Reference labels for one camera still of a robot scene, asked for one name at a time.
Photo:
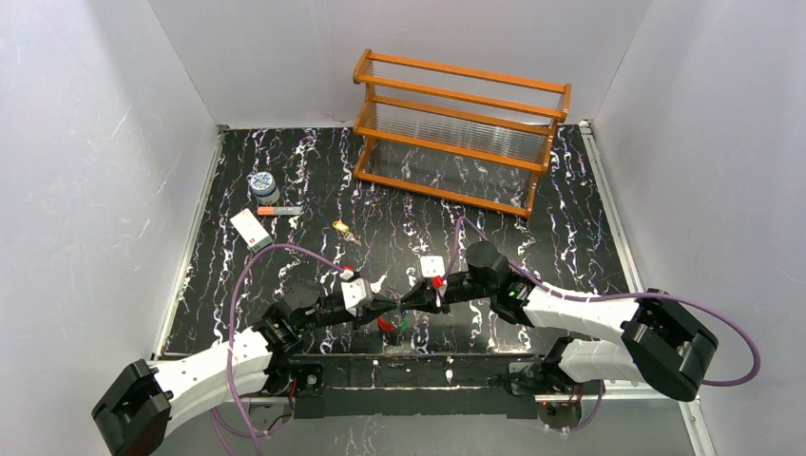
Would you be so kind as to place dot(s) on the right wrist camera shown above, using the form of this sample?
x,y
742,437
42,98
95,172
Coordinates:
x,y
432,270

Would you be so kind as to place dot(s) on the orange wooden shelf rack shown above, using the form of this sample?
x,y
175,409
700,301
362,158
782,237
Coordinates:
x,y
466,135

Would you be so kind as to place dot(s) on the white card box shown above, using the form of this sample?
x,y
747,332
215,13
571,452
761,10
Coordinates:
x,y
251,230

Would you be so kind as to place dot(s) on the blue white round jar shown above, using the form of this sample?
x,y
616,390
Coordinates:
x,y
264,189

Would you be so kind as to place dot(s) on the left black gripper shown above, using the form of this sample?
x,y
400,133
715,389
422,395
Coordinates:
x,y
371,301

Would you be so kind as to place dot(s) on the orange grey marker pen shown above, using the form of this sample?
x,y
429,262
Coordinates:
x,y
279,211

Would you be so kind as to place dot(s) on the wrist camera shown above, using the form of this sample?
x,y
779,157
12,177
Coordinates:
x,y
357,292
432,270

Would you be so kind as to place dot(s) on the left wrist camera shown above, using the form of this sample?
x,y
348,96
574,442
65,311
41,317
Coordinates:
x,y
357,292

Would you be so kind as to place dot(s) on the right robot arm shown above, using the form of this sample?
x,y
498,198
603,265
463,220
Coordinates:
x,y
652,340

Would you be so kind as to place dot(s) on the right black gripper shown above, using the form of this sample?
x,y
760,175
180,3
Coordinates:
x,y
429,297

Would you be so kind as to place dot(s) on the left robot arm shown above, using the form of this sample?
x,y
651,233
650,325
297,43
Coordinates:
x,y
145,403

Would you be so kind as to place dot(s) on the yellow tag key left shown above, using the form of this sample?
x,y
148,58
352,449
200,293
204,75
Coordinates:
x,y
346,232

